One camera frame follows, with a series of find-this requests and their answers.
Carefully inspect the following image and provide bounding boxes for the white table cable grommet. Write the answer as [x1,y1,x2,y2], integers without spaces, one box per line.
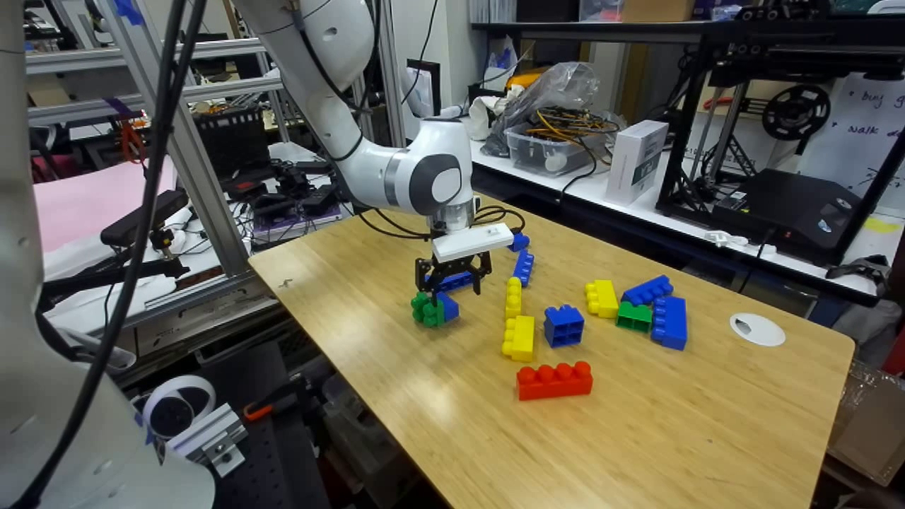
[727,312,790,350]

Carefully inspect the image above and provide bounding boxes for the pink foam sheet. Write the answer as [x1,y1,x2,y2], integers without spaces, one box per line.
[32,156,183,260]

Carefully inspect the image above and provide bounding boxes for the white paper sheet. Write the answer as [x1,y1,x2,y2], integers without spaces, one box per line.
[799,73,905,220]

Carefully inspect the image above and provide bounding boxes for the grey camera stand pole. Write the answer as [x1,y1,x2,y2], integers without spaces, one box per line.
[375,0,409,151]

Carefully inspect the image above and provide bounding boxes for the black frame 3D printer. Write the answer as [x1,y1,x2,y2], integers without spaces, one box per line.
[652,16,905,270]

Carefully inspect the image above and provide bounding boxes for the aluminium extrusion frame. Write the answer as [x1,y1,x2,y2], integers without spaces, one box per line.
[23,0,285,285]

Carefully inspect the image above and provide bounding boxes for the long blue toy block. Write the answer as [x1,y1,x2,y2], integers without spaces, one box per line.
[436,270,478,294]

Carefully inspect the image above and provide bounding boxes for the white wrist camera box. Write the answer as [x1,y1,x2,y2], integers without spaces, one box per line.
[430,220,518,270]

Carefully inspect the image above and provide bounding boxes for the yellow sticky note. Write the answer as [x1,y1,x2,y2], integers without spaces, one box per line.
[859,216,905,237]

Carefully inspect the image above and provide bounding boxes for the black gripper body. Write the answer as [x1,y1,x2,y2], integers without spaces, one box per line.
[425,248,494,279]

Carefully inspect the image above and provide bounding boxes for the black padded armrest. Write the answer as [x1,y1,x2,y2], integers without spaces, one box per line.
[95,186,193,248]

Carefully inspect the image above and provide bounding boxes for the narrow yellow toy block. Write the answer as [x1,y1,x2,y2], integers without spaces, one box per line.
[501,275,527,319]

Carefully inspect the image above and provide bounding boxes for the red toy block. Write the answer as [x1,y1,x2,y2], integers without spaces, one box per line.
[514,360,596,404]

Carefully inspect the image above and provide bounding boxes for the black crate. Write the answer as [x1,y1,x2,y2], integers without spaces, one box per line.
[193,108,273,182]

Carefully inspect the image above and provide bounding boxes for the square blue toy block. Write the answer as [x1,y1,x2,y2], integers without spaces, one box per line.
[539,303,584,350]

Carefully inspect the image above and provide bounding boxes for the black filament spool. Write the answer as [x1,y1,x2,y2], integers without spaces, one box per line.
[760,83,835,144]

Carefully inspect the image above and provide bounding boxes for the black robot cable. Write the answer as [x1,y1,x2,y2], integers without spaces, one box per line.
[8,0,210,509]

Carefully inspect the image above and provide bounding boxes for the black shelf board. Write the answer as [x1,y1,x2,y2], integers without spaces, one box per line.
[467,15,905,50]

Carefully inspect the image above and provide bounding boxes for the clear plastic bag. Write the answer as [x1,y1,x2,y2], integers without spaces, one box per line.
[483,60,617,159]

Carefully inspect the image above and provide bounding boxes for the white bracket with ring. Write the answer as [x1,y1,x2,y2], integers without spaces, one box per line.
[138,373,252,482]

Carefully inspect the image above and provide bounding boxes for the white cardboard box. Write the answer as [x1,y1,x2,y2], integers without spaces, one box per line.
[603,120,669,206]

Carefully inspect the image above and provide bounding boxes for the clear plastic storage bin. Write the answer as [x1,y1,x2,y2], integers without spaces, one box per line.
[504,121,594,179]

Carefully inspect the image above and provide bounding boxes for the yellow cable bundle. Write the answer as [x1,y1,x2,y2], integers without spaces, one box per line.
[524,106,607,148]

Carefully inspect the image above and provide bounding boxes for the large blue toy block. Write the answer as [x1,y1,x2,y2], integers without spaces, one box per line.
[648,294,691,353]

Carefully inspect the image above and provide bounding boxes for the white shelf board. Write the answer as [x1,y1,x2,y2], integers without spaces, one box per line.
[467,151,886,301]

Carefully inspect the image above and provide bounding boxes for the brown cardboard box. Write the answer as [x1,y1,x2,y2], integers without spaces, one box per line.
[825,357,905,494]
[617,0,698,25]

